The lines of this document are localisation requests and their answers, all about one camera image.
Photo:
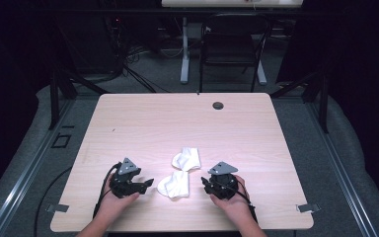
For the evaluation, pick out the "person's left hand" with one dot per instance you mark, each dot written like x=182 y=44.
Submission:
x=113 y=205

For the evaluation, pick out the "person's right hand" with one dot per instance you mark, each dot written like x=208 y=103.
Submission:
x=235 y=205

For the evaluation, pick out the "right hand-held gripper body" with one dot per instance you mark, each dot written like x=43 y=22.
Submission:
x=224 y=184

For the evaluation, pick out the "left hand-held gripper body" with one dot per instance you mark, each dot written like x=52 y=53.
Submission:
x=122 y=184

